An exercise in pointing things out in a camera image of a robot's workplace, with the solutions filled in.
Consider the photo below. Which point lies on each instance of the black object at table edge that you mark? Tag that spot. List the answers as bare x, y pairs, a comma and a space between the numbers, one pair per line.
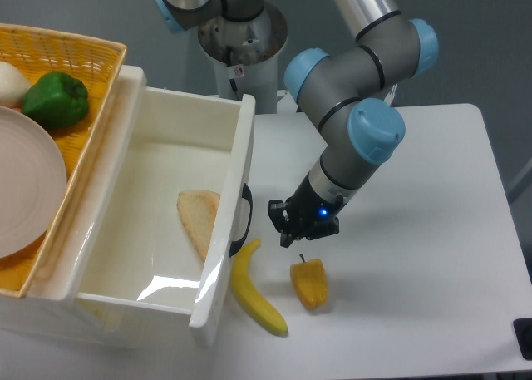
523, 333

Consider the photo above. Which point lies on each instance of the white metal table bracket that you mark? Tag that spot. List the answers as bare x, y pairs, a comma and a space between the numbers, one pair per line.
390, 96

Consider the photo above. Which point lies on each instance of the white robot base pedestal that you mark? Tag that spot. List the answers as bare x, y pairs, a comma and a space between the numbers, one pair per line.
244, 56

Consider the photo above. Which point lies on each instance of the pink round plate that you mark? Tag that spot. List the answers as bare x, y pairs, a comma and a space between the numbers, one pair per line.
33, 181

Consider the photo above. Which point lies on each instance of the yellow bell pepper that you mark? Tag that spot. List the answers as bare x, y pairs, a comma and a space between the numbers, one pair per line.
310, 282

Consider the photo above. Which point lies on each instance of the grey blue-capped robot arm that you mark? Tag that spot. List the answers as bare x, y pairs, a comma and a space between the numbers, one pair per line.
339, 94

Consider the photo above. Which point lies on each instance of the bread slice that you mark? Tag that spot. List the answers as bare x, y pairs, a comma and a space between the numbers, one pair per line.
197, 211

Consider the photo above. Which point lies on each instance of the green bell pepper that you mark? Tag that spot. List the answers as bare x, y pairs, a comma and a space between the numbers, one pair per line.
56, 100

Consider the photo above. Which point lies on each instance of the white onion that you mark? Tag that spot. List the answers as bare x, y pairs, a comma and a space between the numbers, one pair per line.
14, 86

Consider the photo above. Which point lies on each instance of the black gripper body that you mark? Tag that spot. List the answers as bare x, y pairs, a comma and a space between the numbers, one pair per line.
314, 206

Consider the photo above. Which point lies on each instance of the yellow banana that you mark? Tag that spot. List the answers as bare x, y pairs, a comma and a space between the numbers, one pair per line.
255, 305

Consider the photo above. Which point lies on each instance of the yellow woven basket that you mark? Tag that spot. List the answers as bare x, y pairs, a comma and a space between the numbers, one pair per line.
97, 63

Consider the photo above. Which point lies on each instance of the white drawer cabinet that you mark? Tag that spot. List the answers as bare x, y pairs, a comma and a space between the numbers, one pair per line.
52, 306

